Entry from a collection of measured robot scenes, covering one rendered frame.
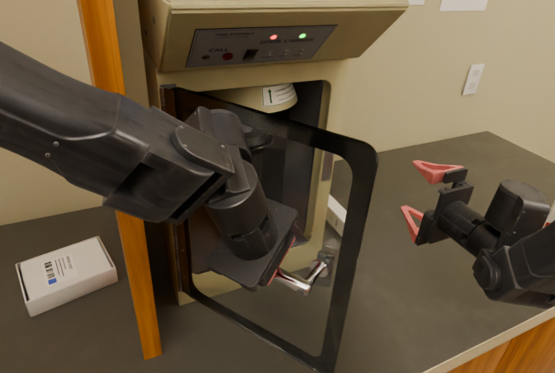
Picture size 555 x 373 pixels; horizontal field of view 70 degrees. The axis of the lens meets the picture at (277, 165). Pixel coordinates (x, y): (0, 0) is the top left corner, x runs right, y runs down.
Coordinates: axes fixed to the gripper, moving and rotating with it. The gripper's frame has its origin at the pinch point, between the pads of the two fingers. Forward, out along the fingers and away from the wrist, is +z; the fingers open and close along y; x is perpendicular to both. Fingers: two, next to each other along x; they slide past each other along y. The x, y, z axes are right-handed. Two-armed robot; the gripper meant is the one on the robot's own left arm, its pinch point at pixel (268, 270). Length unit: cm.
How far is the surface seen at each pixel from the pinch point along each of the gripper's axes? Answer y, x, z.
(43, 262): 14, -50, 17
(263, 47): -21.7, -9.7, -17.1
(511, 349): -26, 38, 60
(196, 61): -15.2, -16.0, -18.2
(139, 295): 10.0, -18.7, 7.0
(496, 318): -23, 31, 40
